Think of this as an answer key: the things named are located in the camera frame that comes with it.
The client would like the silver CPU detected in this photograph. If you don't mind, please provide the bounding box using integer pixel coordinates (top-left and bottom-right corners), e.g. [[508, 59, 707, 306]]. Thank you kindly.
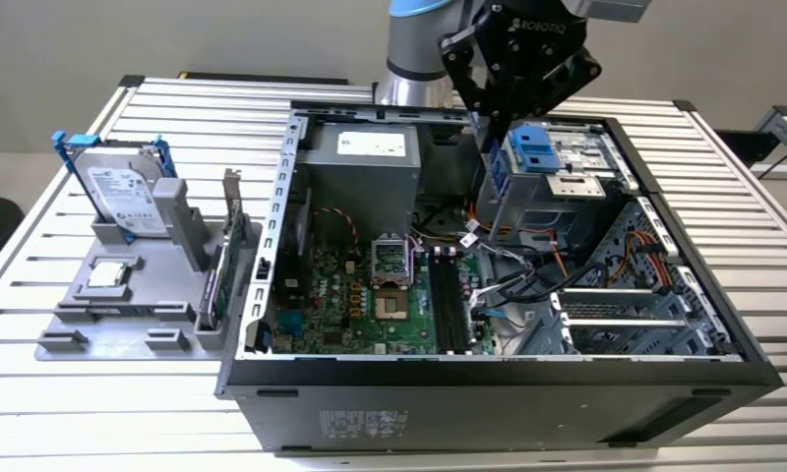
[[85, 263, 130, 289]]

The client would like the yellow black power wire bundle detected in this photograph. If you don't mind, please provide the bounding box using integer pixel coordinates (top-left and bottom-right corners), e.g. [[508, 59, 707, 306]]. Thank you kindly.
[[411, 206, 493, 247]]

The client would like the CPU socket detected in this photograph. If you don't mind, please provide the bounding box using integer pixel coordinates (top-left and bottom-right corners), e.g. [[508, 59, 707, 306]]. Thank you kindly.
[[373, 289, 413, 321]]

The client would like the green graphics card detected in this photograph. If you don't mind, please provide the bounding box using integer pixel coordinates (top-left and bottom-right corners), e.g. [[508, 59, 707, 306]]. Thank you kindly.
[[196, 169, 249, 328]]

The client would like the grey power supply unit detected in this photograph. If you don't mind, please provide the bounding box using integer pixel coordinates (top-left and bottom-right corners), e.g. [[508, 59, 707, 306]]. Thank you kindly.
[[297, 122, 425, 232]]

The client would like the metal socket cover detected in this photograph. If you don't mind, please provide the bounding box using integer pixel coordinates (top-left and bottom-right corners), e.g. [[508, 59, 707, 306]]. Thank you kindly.
[[371, 238, 412, 289]]

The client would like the black open PC case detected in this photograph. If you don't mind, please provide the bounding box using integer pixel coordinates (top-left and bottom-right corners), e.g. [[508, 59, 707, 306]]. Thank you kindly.
[[213, 99, 786, 453]]

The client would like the dark RAM stick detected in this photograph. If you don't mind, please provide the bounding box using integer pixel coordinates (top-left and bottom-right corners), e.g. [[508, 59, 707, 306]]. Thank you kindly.
[[481, 140, 511, 204], [56, 305, 189, 318]]

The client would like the hard disk in blue carrier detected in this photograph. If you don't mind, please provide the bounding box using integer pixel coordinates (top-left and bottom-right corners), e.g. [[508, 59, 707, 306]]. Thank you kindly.
[[49, 130, 180, 246]]

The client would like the orange red wire bundle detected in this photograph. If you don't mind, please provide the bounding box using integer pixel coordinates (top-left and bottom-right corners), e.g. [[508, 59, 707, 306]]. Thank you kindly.
[[606, 230, 674, 296]]

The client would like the blue disk bay latch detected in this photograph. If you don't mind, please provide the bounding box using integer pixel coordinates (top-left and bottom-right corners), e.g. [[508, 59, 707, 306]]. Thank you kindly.
[[509, 125, 560, 174]]

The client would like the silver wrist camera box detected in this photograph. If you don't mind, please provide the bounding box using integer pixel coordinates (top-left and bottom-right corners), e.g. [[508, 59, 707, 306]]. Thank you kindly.
[[563, 0, 655, 24]]

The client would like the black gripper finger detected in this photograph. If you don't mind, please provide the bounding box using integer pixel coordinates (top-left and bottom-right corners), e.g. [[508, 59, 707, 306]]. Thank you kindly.
[[436, 29, 501, 148], [497, 46, 603, 148]]

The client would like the green motherboard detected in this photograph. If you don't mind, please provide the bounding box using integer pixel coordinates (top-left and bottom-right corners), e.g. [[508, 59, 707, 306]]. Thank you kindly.
[[272, 240, 500, 356]]

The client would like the grey parts rack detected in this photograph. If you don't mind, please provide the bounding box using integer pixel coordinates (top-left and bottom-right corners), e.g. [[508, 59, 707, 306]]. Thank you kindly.
[[33, 177, 265, 364]]

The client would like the red black twisted wire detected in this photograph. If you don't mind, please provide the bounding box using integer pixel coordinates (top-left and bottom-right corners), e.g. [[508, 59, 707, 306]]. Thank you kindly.
[[311, 206, 361, 260]]

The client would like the metal disk bay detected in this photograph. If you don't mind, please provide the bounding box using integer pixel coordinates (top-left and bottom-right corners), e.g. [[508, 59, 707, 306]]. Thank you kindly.
[[549, 287, 716, 356]]

